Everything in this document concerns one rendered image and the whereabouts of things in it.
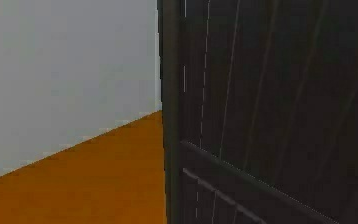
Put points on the dark brown wooden cupboard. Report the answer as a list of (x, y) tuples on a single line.
[(273, 110)]

